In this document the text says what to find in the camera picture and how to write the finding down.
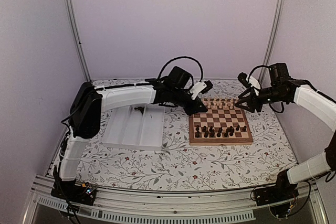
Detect wooden chess board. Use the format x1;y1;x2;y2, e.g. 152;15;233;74
189;98;253;146

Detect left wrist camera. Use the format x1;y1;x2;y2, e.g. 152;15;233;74
190;80;213;100

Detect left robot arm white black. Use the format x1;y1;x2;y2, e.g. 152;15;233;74
54;67;213;200

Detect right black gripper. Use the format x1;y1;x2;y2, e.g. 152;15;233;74
235;86;286;113

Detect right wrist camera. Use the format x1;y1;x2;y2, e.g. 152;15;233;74
238;72;261;90

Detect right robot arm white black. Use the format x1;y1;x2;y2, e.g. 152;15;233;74
235;63;335;201

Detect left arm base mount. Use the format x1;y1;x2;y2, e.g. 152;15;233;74
51;180;97;206

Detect floral table cloth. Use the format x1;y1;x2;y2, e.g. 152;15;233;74
49;78;296;192

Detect aluminium front rail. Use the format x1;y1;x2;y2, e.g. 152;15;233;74
22;175;332;223

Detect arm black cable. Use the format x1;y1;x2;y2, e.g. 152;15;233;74
248;65;271;83
159;56;205;83

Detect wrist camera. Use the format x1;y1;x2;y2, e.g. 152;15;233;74
190;80;213;100
238;72;261;90

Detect white plastic tray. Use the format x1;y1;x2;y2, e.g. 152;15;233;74
101;104;165;151

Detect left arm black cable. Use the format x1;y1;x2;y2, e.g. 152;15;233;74
159;56;205;83

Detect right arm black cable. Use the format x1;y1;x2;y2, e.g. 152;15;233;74
248;65;271;83

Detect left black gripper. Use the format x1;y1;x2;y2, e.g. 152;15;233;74
171;88;207;117

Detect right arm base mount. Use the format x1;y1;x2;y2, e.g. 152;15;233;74
250;186;299;219

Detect dark chess pieces in tray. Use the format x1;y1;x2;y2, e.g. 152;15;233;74
134;106;145;114

